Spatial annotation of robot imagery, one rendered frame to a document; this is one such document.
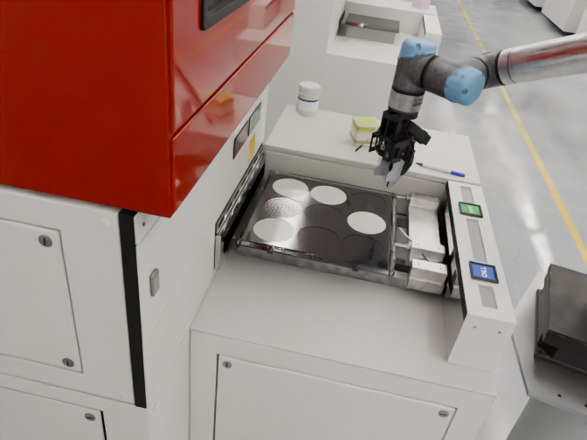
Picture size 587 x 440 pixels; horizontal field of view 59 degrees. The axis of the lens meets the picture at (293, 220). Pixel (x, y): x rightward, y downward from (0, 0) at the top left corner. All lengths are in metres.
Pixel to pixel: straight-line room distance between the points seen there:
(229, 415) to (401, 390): 0.41
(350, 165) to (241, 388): 0.69
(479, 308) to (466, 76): 0.46
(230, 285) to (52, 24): 0.73
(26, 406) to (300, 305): 0.57
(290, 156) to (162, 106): 0.92
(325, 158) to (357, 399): 0.68
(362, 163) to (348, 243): 0.32
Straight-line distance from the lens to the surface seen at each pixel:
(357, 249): 1.23
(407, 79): 1.18
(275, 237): 1.22
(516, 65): 1.19
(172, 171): 0.66
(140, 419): 1.02
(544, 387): 1.20
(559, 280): 1.34
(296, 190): 1.42
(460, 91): 1.11
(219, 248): 1.16
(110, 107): 0.65
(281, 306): 1.16
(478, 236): 1.30
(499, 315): 1.08
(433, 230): 1.41
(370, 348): 1.11
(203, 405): 1.28
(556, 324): 1.22
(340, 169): 1.50
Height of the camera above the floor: 1.61
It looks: 33 degrees down
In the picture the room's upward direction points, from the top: 8 degrees clockwise
